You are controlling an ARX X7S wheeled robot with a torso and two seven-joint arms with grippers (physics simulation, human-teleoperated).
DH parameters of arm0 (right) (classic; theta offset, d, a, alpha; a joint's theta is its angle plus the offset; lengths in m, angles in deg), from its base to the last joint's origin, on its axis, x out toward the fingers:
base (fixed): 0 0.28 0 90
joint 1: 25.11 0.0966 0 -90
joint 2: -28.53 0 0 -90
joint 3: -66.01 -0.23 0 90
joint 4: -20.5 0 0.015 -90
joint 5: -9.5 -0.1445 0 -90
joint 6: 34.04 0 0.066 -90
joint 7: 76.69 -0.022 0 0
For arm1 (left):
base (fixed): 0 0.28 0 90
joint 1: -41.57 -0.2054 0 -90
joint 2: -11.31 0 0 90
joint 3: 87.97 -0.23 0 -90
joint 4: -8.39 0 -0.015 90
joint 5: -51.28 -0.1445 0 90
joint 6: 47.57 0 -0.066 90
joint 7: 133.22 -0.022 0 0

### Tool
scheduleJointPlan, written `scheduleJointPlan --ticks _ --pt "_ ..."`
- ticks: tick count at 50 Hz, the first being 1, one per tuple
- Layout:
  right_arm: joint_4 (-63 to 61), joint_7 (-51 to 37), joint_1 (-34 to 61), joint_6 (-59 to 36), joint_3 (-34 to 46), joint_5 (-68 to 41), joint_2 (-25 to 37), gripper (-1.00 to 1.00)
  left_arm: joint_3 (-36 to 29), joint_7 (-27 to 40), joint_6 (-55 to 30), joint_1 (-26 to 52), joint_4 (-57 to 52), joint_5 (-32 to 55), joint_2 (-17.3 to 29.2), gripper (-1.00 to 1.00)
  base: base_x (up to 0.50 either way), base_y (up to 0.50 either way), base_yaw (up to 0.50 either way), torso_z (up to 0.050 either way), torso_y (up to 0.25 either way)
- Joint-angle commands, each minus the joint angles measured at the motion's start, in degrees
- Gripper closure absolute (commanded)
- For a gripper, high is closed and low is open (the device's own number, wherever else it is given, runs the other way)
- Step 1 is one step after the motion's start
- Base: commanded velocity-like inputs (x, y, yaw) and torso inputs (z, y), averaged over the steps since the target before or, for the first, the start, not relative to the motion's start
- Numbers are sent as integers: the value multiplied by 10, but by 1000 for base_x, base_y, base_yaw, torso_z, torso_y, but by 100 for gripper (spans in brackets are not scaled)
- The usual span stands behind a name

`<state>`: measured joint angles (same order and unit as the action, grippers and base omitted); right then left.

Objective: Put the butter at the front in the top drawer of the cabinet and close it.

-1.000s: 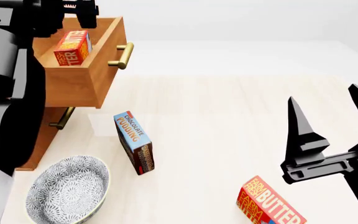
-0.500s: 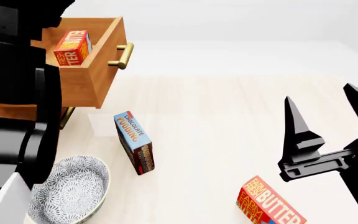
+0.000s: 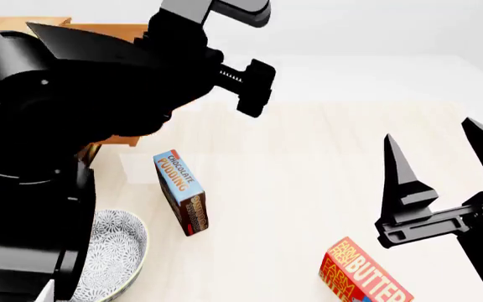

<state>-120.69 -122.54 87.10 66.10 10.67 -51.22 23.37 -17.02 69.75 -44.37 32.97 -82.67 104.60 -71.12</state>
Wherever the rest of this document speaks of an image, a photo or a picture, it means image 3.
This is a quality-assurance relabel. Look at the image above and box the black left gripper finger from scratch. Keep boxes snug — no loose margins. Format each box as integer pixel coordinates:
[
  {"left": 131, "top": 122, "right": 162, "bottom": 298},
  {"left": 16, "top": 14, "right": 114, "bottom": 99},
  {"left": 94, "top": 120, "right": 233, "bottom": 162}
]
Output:
[
  {"left": 26, "top": 21, "right": 151, "bottom": 61},
  {"left": 218, "top": 58, "right": 277, "bottom": 119}
]

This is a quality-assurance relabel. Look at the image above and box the red butter box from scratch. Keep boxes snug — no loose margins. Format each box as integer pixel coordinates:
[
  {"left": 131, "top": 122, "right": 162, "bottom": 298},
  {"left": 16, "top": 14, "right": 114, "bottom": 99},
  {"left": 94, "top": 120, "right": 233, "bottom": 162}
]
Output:
[{"left": 317, "top": 236, "right": 415, "bottom": 302}]

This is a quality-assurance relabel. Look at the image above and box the blue chocolate pudding box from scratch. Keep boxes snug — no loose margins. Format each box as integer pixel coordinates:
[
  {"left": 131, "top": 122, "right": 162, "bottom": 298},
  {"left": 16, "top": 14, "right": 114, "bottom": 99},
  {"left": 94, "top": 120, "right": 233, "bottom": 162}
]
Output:
[{"left": 153, "top": 148, "right": 210, "bottom": 237}]

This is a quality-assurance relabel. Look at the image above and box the patterned blue white bowl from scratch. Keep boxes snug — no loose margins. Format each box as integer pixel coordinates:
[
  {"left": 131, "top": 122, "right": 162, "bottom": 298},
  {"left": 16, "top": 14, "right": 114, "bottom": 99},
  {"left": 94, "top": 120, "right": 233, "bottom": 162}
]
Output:
[{"left": 70, "top": 209, "right": 150, "bottom": 302}]

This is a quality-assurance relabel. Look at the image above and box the grey gripper camera mount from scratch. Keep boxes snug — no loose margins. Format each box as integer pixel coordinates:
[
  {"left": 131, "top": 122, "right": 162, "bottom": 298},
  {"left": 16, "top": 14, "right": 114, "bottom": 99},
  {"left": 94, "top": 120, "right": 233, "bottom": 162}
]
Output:
[{"left": 160, "top": 0, "right": 273, "bottom": 29}]

